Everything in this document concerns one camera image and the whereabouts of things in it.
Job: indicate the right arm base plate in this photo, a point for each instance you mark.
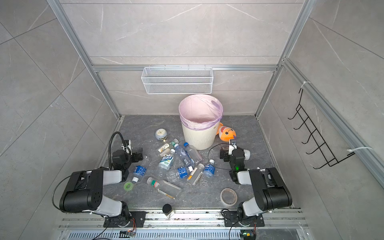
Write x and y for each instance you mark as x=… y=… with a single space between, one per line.
x=233 y=219

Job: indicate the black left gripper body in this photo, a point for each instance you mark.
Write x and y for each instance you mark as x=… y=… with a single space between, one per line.
x=137 y=155

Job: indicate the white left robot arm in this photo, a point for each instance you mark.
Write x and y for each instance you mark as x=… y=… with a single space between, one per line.
x=84 y=191

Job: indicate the green tape roll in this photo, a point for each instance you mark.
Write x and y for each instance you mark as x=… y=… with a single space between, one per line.
x=128 y=186

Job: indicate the small blue label bottle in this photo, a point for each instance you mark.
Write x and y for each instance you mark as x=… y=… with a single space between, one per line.
x=209 y=169

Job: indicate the beige tape roll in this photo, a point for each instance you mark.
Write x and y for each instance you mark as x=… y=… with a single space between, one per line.
x=228 y=197

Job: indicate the black wire hook rack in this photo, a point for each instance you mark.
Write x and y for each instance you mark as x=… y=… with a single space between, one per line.
x=315 y=136

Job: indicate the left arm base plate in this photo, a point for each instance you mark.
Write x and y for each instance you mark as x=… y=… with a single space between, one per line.
x=133 y=219

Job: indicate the cream plastic waste bin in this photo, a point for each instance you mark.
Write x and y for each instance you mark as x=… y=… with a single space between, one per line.
x=202 y=139

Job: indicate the white wire mesh basket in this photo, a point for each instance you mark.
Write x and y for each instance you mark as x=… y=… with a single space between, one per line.
x=178 y=80

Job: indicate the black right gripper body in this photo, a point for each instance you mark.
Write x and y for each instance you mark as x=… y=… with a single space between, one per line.
x=226 y=153

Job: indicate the pink bin liner bag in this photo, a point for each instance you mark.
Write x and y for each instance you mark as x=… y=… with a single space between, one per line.
x=200 y=112

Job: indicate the clear bottle blue cap right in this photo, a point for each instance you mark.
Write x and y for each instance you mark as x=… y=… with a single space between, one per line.
x=193 y=154

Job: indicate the orange fish plush toy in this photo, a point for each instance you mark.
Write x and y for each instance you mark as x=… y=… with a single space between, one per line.
x=226 y=133

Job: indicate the orange white label bottle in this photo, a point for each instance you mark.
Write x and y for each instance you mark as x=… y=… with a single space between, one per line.
x=195 y=175

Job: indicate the clear bottle blue cap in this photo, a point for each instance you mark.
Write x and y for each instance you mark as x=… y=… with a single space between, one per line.
x=193 y=154
x=184 y=156

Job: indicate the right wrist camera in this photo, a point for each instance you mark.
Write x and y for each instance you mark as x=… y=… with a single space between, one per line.
x=232 y=145

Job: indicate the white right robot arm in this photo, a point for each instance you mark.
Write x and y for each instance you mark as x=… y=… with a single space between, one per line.
x=269 y=189

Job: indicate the black lidded small jar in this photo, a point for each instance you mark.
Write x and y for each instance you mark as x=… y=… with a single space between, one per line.
x=168 y=211

